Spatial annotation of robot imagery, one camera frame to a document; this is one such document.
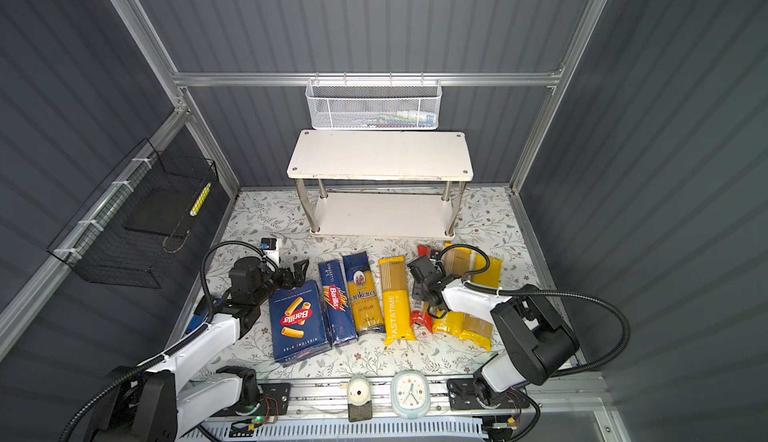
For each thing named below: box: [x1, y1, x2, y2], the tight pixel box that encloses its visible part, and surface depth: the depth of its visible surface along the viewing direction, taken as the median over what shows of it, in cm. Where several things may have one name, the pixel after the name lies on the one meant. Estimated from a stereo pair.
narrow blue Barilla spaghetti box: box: [318, 260, 359, 347], surface depth 88 cm
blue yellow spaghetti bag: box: [342, 251, 385, 335], surface depth 91 cm
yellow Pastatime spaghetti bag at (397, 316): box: [378, 256, 416, 346], surface depth 90 cm
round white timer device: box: [347, 377, 373, 423], surface depth 69 cm
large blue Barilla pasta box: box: [268, 280, 331, 366], surface depth 81 cm
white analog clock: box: [391, 370, 431, 419], surface depth 74 cm
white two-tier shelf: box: [287, 129, 474, 241], surface depth 91 cm
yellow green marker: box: [189, 182, 212, 217], surface depth 81 cm
